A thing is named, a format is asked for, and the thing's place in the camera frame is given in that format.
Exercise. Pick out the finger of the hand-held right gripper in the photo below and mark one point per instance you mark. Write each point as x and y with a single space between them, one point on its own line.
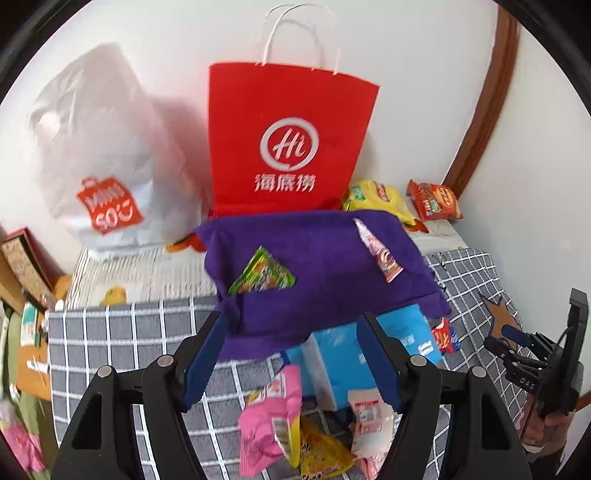
515 333
497 348

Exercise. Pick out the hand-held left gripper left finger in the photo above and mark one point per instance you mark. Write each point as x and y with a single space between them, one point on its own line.
205 364

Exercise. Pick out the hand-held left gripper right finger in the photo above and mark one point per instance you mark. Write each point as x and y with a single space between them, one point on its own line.
376 364

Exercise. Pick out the pale pink snack packet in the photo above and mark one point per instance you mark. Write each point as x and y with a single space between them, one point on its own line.
369 415

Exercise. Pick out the person's right hand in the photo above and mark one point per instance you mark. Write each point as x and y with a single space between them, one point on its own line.
549 427

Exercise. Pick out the blue tissue pack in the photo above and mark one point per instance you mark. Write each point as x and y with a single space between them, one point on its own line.
332 355

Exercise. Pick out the small red snack packet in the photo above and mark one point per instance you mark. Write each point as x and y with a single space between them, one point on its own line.
444 336

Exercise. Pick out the bright pink snack packet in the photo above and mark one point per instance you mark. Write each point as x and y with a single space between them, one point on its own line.
268 415

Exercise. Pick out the grey checked blanket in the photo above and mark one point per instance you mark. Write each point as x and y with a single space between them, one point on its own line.
115 332

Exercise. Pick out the yellow snack packet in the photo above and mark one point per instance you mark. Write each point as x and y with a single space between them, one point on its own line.
323 452

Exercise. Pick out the green snack packet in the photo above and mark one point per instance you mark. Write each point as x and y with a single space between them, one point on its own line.
261 277

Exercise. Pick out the long pink striped snack packet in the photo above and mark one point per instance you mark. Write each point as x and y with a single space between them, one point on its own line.
378 251

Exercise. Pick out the purple towel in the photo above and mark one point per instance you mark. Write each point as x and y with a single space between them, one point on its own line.
323 258

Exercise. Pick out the orange red snack packet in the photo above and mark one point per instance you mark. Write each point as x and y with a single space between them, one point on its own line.
434 201

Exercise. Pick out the yellow chips bag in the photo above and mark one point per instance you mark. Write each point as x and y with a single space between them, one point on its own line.
378 196

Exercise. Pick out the pink floral cloth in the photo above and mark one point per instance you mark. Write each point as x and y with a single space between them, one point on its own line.
23 443

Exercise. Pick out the brown patterned box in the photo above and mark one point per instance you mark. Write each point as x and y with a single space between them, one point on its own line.
27 258

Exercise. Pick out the light wooden cabinet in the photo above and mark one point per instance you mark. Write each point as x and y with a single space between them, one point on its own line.
9 286

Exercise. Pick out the white plastic bag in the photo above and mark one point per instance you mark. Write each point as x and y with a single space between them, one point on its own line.
101 138

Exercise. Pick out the red paper bag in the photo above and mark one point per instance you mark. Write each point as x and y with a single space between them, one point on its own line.
286 101

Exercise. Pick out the brown wooden frame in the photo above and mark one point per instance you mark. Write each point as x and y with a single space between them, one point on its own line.
494 92

